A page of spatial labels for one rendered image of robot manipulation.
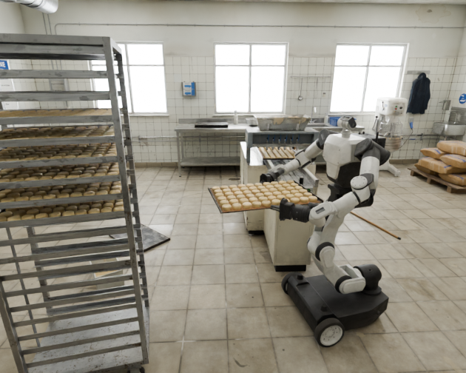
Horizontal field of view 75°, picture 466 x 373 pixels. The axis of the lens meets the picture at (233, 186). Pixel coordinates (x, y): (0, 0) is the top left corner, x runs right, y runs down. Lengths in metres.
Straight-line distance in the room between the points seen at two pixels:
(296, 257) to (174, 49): 4.54
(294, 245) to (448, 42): 5.71
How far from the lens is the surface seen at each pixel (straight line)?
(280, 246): 2.75
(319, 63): 6.42
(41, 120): 1.50
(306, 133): 3.18
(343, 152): 1.89
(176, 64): 6.16
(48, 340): 2.37
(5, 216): 1.78
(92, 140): 1.47
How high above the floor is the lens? 1.65
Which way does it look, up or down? 19 degrees down
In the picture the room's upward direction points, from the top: straight up
